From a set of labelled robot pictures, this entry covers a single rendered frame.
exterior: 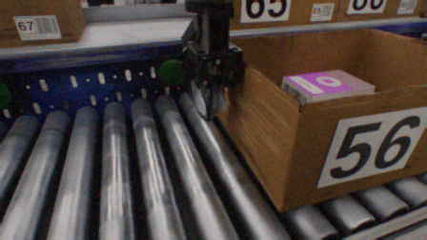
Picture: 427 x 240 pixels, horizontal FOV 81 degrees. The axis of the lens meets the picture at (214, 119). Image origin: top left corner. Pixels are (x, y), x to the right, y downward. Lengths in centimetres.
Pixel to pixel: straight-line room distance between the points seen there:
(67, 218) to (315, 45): 58
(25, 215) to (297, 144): 38
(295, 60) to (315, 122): 33
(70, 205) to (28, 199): 7
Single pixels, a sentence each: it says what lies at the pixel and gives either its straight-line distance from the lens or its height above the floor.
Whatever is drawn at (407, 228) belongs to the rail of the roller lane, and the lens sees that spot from 46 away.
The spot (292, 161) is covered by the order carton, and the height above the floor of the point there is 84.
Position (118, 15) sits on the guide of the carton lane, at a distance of 102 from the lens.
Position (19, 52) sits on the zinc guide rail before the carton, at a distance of 68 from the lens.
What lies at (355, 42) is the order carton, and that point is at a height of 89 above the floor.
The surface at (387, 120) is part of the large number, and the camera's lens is 38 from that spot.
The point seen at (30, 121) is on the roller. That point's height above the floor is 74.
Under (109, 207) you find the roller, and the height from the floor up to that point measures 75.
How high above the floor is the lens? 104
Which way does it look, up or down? 31 degrees down
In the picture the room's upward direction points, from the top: straight up
